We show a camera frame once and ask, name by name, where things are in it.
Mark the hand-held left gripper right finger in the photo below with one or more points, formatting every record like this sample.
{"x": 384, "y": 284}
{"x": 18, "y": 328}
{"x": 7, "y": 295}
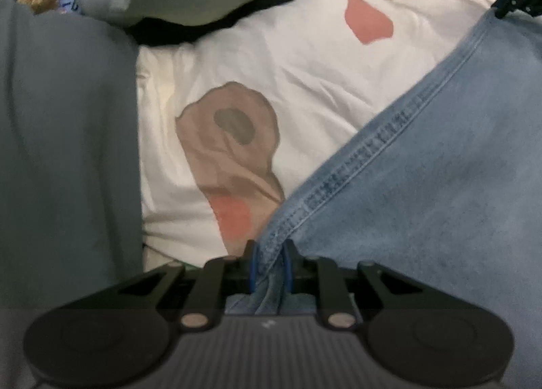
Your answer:
{"x": 289, "y": 270}

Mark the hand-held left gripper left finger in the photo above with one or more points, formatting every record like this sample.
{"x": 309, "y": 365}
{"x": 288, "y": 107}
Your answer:
{"x": 253, "y": 270}

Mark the light blue jeans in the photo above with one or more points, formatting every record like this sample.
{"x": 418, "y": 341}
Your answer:
{"x": 423, "y": 181}

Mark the bear printed blanket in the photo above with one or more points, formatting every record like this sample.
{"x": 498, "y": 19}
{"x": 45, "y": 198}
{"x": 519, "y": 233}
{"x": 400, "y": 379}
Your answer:
{"x": 296, "y": 58}

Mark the dark grey-green garment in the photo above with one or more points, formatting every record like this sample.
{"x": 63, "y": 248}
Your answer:
{"x": 63, "y": 139}

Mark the black cloth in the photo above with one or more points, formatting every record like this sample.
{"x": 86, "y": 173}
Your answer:
{"x": 165, "y": 33}

